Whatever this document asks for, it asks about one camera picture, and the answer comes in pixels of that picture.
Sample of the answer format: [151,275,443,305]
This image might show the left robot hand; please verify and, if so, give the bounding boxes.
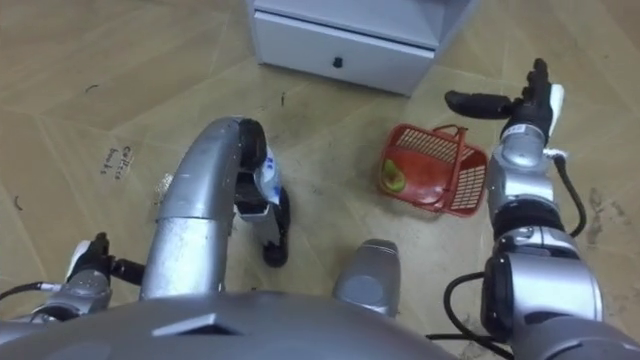
[65,231,146,287]

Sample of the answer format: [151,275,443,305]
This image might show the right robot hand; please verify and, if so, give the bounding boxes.
[444,57,566,141]

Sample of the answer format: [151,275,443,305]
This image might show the red plastic basket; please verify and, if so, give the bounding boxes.
[377,123,489,218]

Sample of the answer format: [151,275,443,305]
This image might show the robot legs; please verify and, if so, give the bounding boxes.
[139,116,402,318]

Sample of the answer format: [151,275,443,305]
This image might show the robot body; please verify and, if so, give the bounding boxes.
[0,291,461,360]

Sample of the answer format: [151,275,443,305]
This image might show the green pear soft toy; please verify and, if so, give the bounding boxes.
[381,158,407,194]

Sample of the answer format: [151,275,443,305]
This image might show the white drawer cabinet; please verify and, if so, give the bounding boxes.
[245,0,479,97]

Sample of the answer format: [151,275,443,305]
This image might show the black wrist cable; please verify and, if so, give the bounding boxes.
[544,148,588,239]
[0,281,63,302]

